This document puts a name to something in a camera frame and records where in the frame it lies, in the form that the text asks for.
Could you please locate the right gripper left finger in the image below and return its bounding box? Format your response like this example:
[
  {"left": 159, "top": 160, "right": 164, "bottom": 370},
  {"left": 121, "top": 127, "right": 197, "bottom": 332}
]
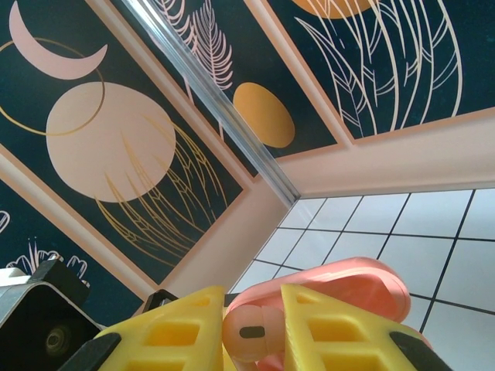
[{"left": 61, "top": 284, "right": 226, "bottom": 371}]

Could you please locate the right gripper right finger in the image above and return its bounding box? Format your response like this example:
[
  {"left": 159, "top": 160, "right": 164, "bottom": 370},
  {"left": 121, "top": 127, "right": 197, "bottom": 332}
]
[{"left": 280, "top": 283, "right": 448, "bottom": 371}]

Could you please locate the salmon pink oblong charging case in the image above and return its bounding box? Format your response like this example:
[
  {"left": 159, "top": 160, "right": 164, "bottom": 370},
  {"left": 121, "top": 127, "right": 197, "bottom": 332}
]
[{"left": 225, "top": 256, "right": 432, "bottom": 371}]

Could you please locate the salmon pink earbud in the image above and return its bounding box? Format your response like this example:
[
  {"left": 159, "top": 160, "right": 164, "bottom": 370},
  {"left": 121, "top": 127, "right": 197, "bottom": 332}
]
[{"left": 222, "top": 303, "right": 286, "bottom": 364}]

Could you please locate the aluminium corner post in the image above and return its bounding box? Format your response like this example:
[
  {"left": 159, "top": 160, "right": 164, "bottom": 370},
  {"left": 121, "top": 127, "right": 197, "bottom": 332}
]
[{"left": 110, "top": 0, "right": 301, "bottom": 204}]

